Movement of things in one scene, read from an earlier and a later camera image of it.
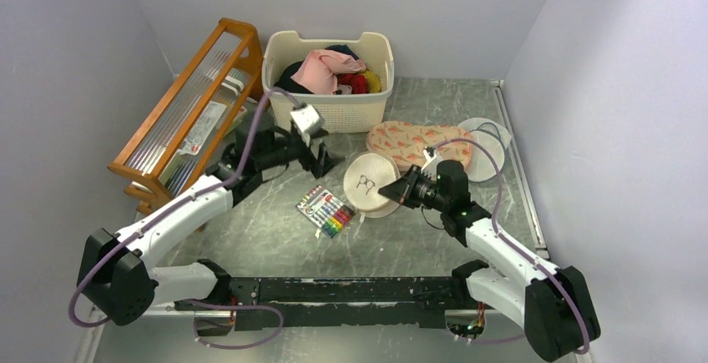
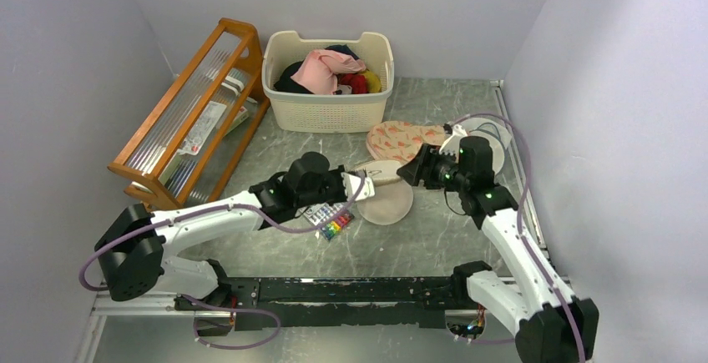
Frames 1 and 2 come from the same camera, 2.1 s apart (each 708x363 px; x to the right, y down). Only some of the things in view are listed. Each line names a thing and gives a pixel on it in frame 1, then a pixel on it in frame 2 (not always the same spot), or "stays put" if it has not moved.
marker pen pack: x=330 y=214 stays put
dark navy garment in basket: x=285 y=82 stays put
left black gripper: x=323 y=164 -> x=336 y=171
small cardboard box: x=204 y=128 stays put
